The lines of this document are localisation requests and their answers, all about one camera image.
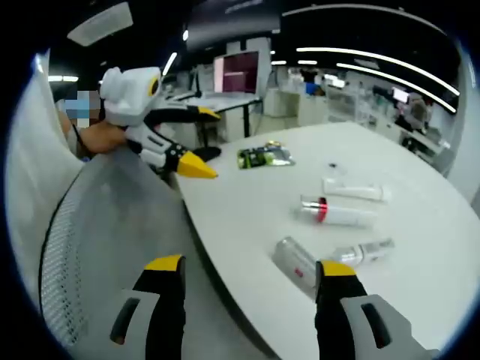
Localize ceiling air conditioner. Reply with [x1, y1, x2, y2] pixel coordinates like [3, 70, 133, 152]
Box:
[67, 1, 134, 47]

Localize grey perforated chair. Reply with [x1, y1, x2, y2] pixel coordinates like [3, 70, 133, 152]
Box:
[39, 151, 271, 360]

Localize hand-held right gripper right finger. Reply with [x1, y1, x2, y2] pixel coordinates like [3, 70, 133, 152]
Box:
[313, 259, 440, 360]

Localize red collar skincare pump bottle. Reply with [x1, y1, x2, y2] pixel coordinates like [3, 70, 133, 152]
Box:
[299, 193, 378, 228]

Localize long ceiling light strip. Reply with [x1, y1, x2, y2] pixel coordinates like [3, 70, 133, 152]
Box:
[295, 46, 461, 97]
[335, 62, 458, 113]

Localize person's left hand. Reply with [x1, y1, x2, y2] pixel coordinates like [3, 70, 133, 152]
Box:
[79, 122, 129, 156]

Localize maroon screen monitor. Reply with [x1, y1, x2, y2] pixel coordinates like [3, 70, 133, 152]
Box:
[213, 51, 262, 95]

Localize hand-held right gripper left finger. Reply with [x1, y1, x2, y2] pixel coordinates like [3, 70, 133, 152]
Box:
[109, 253, 188, 360]

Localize large black ceiling sign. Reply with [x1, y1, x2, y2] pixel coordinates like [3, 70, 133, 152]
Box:
[185, 0, 282, 53]

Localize green printed packet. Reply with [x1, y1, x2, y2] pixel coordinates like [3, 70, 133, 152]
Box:
[236, 146, 296, 170]

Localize black rounded object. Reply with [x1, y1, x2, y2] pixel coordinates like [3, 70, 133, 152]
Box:
[193, 146, 222, 162]

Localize person's white shirt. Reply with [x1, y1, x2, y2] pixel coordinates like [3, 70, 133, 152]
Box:
[5, 50, 87, 301]

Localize white desk black legs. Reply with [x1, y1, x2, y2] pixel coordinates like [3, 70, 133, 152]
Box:
[164, 91, 264, 148]

